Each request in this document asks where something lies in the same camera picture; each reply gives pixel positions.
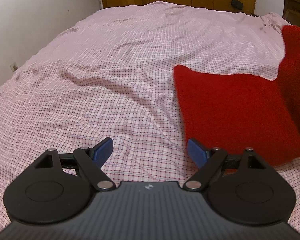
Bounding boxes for dark wooden headboard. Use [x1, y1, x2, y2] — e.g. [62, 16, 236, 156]
[282, 0, 300, 27]

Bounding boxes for red knit cardigan black pockets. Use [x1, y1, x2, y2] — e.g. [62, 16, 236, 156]
[173, 25, 300, 166]

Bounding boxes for black wardrobe handle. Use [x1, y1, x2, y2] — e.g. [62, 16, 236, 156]
[231, 0, 244, 10]

